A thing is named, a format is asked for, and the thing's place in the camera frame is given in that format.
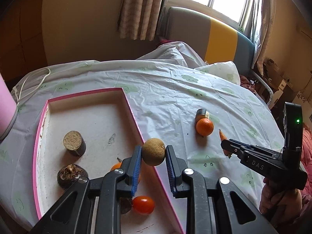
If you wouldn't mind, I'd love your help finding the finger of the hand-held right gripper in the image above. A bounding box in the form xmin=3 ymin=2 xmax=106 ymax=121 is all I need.
xmin=221 ymin=138 xmax=284 ymax=161

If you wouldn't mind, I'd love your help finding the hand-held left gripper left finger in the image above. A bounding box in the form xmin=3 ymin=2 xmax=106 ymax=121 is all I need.
xmin=29 ymin=145 xmax=143 ymax=234

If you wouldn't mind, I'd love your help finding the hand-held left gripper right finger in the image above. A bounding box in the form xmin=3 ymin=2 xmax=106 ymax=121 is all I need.
xmin=165 ymin=145 xmax=279 ymax=234

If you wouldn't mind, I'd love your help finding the small orange carrot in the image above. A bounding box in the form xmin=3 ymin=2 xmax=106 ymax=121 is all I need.
xmin=219 ymin=129 xmax=232 ymax=159

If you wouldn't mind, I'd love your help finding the orange mandarin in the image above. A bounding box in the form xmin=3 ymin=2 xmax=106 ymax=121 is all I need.
xmin=110 ymin=162 xmax=125 ymax=172
xmin=196 ymin=118 xmax=214 ymax=137

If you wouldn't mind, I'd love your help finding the tan round longan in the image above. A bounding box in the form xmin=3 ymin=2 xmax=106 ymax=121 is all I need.
xmin=141 ymin=138 xmax=166 ymax=167

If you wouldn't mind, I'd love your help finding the red cherry tomato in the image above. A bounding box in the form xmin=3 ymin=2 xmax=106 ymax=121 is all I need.
xmin=132 ymin=195 xmax=155 ymax=215

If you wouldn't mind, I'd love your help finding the pink rimmed tray box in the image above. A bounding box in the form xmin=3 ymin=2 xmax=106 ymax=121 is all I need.
xmin=33 ymin=87 xmax=186 ymax=234

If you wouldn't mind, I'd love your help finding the dark sugarcane piece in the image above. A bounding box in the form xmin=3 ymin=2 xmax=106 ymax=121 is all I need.
xmin=63 ymin=131 xmax=86 ymax=157
xmin=195 ymin=108 xmax=210 ymax=122

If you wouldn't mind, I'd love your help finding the person's right hand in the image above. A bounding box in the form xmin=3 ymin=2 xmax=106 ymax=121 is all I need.
xmin=260 ymin=177 xmax=305 ymax=222

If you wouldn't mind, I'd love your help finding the pink red blanket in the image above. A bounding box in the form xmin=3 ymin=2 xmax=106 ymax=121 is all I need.
xmin=301 ymin=129 xmax=312 ymax=171

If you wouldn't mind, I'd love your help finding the dark red cloth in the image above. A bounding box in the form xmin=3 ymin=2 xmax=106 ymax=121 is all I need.
xmin=239 ymin=74 xmax=256 ymax=93

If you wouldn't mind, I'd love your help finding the brown cardboard box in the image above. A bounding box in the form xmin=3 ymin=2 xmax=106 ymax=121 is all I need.
xmin=263 ymin=58 xmax=285 ymax=86

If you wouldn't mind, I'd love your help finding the beige patterned curtain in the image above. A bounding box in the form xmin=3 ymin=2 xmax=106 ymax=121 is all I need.
xmin=249 ymin=0 xmax=275 ymax=76
xmin=118 ymin=0 xmax=167 ymax=41

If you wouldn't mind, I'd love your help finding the grey yellow blue headboard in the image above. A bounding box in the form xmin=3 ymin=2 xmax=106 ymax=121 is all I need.
xmin=166 ymin=6 xmax=255 ymax=76

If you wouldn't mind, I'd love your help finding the pink electric kettle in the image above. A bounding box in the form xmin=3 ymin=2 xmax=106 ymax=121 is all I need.
xmin=0 ymin=74 xmax=18 ymax=140

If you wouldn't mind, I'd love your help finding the brown wooden wardrobe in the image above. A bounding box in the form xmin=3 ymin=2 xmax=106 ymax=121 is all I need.
xmin=0 ymin=0 xmax=48 ymax=83

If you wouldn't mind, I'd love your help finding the grey metal bed rail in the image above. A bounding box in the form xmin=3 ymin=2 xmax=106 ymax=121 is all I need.
xmin=251 ymin=72 xmax=275 ymax=108

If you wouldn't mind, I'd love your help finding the white power cable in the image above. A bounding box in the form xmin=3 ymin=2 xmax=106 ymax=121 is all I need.
xmin=13 ymin=68 xmax=51 ymax=103

